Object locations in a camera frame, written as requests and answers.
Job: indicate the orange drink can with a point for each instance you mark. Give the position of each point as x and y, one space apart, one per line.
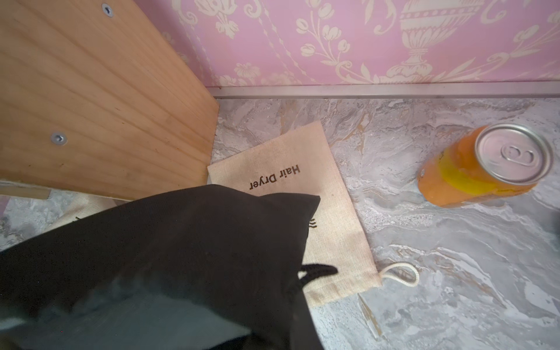
494 161

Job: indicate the beige pouch under black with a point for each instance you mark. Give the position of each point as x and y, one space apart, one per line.
301 162

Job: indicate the black drawstring pouch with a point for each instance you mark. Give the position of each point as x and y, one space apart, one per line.
239 255

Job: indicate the wooden two-tier shelf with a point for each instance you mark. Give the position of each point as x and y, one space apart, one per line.
94 100

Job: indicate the beige linen drawstring bag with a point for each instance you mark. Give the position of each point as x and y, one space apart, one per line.
82 206

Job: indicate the white hair dryer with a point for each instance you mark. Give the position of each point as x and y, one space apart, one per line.
130 321

